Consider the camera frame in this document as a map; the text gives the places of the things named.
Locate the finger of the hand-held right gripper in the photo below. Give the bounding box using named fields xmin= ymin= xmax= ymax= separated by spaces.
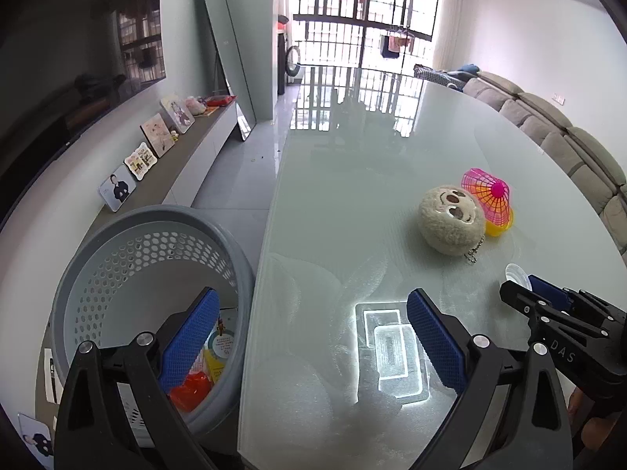
xmin=528 ymin=274 xmax=627 ymax=326
xmin=499 ymin=280 xmax=562 ymax=326

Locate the black television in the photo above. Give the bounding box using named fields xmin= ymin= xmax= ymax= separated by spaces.
xmin=0 ymin=0 xmax=167 ymax=228

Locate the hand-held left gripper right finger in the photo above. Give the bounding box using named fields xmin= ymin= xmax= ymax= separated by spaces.
xmin=406 ymin=288 xmax=575 ymax=470

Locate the grey sofa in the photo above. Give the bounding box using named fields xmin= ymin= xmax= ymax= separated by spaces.
xmin=462 ymin=71 xmax=627 ymax=258

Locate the red plastic bag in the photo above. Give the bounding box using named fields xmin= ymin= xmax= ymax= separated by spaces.
xmin=169 ymin=371 xmax=213 ymax=412

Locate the pink and yellow fan toy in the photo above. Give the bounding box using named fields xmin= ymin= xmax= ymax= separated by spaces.
xmin=460 ymin=168 xmax=515 ymax=240

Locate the unframed portrait photo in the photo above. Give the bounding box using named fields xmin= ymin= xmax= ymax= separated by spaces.
xmin=17 ymin=412 xmax=54 ymax=467

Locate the washing machine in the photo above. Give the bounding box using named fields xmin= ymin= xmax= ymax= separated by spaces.
xmin=276 ymin=24 xmax=305 ymax=95

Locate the low television cabinet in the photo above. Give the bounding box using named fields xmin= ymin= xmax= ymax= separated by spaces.
xmin=29 ymin=101 xmax=241 ymax=451

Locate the black window grille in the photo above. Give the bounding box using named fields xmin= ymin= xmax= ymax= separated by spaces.
xmin=292 ymin=0 xmax=438 ymax=70

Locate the pale picture photo frame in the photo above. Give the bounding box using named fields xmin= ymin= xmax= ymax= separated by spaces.
xmin=140 ymin=112 xmax=176 ymax=159

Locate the portrait photo frame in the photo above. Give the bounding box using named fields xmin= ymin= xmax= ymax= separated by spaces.
xmin=99 ymin=164 xmax=137 ymax=213

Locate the grey perforated plastic basket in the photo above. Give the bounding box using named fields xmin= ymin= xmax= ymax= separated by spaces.
xmin=49 ymin=204 xmax=256 ymax=436

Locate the cartoon figure photo frame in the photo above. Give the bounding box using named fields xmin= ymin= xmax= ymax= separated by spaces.
xmin=161 ymin=96 xmax=196 ymax=134

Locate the scalloped white photo frame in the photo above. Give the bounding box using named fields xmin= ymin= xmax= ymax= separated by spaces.
xmin=123 ymin=142 xmax=159 ymax=182

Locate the clear plastic lid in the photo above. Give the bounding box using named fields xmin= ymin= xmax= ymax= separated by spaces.
xmin=506 ymin=263 xmax=533 ymax=291

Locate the beige round plush toy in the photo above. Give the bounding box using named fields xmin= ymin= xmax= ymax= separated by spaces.
xmin=418 ymin=183 xmax=489 ymax=266

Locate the small hanging clothes rack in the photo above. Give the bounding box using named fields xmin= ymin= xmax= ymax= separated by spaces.
xmin=379 ymin=26 xmax=415 ymax=60

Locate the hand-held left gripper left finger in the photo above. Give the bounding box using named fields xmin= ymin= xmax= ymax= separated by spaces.
xmin=54 ymin=288 xmax=221 ymax=470

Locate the tall leaning mirror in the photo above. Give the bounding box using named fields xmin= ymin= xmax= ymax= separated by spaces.
xmin=197 ymin=0 xmax=257 ymax=143

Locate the checkered blanket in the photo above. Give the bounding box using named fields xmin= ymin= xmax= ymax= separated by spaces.
xmin=414 ymin=63 xmax=466 ymax=92

